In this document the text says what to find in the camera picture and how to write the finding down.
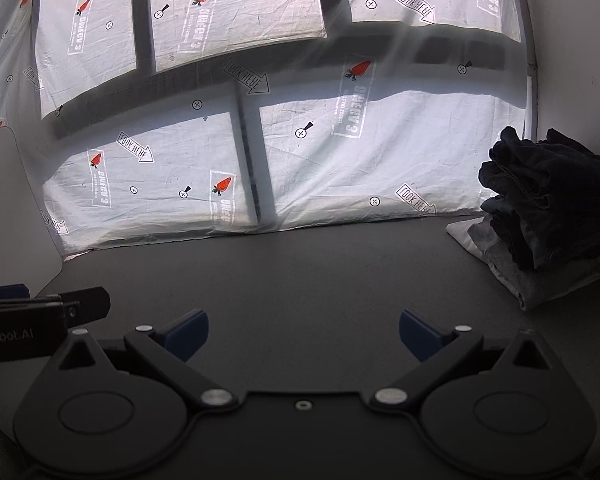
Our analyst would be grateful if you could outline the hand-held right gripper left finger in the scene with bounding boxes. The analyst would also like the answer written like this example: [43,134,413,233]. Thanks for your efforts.
[52,309,233,407]

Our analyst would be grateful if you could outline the printed white sheet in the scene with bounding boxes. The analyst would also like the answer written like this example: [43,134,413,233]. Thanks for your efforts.
[0,0,538,262]

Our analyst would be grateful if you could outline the grey folded garment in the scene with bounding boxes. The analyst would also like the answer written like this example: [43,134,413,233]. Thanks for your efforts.
[510,255,600,311]

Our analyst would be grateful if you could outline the white board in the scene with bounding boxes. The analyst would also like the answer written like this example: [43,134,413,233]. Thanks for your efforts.
[0,126,64,297]

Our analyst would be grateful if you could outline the dark crumpled garments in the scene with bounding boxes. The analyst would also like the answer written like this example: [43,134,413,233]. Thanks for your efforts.
[478,126,600,272]

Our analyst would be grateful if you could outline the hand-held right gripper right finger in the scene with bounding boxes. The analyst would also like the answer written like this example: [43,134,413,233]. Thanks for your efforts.
[374,309,552,407]

